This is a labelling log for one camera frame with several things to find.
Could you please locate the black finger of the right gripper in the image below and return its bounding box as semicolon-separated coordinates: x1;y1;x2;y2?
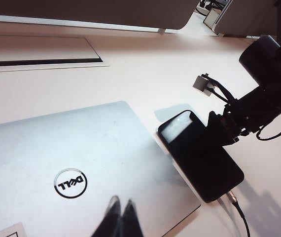
207;110;240;147

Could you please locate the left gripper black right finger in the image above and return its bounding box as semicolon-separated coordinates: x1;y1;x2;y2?
120;198;145;237

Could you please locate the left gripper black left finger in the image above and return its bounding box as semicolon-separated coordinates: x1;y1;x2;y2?
91;195;122;237

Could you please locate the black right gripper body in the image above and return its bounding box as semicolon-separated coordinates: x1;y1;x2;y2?
221;95;267;140

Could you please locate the black smartphone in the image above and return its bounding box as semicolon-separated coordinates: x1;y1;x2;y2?
157;109;245;204

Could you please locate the black charging cable silver plug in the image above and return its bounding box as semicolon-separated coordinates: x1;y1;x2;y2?
218;190;251;237

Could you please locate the silver Dell laptop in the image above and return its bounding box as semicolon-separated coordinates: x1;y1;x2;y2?
0;100;202;237

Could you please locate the brown desk divider panel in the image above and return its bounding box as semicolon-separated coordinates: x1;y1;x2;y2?
213;0;281;40
0;0;200;35

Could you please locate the white NICE TRY sticker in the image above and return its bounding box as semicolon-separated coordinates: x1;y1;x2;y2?
0;221;31;237

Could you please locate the small white box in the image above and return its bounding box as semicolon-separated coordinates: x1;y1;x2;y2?
203;8;222;26

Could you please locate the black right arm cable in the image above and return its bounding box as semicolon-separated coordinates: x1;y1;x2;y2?
255;107;281;142

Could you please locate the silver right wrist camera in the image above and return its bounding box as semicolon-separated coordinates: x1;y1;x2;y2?
192;73;217;97

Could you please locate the white desk cable slot cover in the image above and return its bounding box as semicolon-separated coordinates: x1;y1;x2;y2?
0;34;110;74

